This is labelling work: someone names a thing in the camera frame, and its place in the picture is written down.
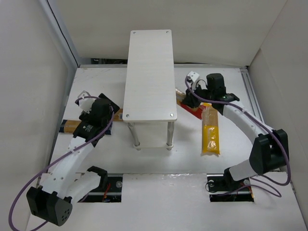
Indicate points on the white two-tier shelf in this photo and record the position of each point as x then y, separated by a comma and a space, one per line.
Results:
150, 105

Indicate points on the red spaghetti bag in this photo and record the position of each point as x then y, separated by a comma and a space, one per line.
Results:
197, 112

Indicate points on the yellow spaghetti bag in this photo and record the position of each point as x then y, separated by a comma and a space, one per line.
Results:
210, 130

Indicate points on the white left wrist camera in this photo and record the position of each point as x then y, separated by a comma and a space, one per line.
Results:
85, 101

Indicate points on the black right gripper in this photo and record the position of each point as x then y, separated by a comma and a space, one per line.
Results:
190, 100

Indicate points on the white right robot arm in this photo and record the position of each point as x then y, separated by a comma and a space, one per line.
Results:
269, 146

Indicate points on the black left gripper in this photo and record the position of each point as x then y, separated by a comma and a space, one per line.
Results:
111, 106

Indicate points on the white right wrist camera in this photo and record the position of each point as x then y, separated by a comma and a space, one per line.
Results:
192, 79

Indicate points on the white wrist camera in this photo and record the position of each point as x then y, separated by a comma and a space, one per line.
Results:
192, 79
85, 101

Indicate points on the brown spaghetti box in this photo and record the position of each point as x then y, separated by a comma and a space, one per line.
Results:
118, 117

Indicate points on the blue-ended spaghetti box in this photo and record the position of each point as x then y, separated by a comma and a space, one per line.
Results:
68, 126

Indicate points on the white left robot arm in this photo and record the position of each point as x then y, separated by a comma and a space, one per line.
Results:
53, 200

